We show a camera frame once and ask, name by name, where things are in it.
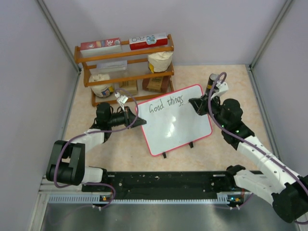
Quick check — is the brown cardboard box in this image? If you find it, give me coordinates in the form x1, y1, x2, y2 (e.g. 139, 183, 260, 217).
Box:
142, 76, 170, 93

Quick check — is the black drink can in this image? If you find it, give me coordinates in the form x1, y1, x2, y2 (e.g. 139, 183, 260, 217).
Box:
205, 73, 218, 95

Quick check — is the white bag shelf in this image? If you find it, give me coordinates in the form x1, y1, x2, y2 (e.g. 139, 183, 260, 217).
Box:
147, 51, 173, 73
89, 73, 114, 98

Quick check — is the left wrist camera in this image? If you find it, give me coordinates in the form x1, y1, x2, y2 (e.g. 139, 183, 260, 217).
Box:
115, 92, 128, 110

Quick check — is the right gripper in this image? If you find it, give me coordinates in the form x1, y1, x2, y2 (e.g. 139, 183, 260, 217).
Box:
189, 91, 228, 129

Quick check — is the pink framed whiteboard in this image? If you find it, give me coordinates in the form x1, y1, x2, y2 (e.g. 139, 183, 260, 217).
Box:
136, 84, 212, 156

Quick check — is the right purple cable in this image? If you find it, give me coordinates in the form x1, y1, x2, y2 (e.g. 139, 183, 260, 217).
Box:
207, 72, 308, 226

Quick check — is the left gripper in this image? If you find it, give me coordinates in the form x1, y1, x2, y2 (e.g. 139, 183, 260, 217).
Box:
108, 106, 146, 129

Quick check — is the white bag bottom shelf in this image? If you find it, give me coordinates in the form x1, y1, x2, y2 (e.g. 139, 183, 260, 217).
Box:
89, 73, 114, 98

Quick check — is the clear plastic container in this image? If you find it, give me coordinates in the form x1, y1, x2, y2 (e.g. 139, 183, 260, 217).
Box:
96, 60, 128, 73

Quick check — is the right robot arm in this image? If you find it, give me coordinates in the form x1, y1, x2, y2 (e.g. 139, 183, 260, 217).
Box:
189, 96, 308, 225

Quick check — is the small tan box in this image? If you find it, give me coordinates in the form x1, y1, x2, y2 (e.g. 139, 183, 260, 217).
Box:
119, 80, 138, 95

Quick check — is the red white box right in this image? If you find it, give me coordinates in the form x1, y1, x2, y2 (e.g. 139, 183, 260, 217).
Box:
129, 33, 168, 50

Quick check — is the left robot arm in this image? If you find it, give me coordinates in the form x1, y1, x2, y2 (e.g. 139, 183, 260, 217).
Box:
46, 103, 147, 191

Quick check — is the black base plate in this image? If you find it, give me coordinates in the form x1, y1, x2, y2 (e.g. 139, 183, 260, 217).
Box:
81, 171, 246, 200

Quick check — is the wooden three-tier shelf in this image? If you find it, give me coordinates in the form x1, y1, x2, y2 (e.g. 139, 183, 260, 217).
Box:
74, 34, 174, 101

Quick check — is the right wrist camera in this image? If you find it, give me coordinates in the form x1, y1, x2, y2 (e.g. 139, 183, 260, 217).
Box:
210, 80, 229, 99

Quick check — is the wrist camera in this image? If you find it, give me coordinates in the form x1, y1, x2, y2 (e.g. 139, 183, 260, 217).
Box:
210, 80, 229, 99
115, 92, 128, 110

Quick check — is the white bag middle shelf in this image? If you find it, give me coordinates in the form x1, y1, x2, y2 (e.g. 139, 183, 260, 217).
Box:
147, 51, 173, 73

